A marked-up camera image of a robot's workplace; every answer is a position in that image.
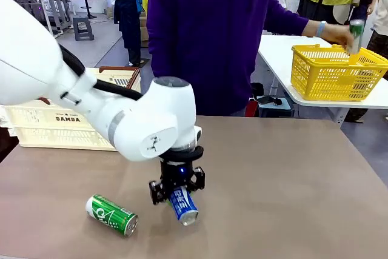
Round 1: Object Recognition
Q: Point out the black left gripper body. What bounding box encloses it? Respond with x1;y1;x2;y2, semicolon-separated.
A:
159;158;195;193

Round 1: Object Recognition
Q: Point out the gray step stool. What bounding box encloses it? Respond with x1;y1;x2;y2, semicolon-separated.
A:
72;17;95;42

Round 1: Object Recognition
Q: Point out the cream basket with brown rim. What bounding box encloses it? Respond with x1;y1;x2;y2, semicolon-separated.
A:
0;66;143;152

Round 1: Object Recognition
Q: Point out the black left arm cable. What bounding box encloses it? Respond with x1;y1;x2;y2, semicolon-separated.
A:
58;44;205;163

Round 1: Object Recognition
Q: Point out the gray stool seat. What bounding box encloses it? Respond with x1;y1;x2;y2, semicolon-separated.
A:
250;82;295;118

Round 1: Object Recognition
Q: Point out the mannequin with navy skirt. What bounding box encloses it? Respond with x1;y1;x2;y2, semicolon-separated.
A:
105;0;149;68

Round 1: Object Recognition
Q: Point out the person in purple sweater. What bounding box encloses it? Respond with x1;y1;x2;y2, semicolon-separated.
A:
146;0;310;117

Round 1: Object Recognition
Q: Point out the gray metal workbench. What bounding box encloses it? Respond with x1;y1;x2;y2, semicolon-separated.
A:
8;0;67;39

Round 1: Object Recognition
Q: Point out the blue drink can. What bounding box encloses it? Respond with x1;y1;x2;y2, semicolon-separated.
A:
169;186;199;227

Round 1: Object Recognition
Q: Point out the light blue wrist watch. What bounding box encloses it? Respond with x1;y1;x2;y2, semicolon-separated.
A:
316;20;328;38

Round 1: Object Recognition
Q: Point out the yellow plastic shopping basket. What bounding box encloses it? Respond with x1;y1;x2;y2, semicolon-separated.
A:
290;44;388;103

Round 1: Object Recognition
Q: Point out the white side table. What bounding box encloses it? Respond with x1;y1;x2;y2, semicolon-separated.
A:
257;35;388;127

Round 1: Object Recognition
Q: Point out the person left forearm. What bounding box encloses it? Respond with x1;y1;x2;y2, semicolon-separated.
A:
301;19;333;42

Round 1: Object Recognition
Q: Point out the person left hand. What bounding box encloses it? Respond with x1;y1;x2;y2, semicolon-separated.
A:
329;23;355;49

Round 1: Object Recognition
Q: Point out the green drink can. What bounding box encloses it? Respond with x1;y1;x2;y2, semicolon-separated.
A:
346;19;366;55
85;193;139;238

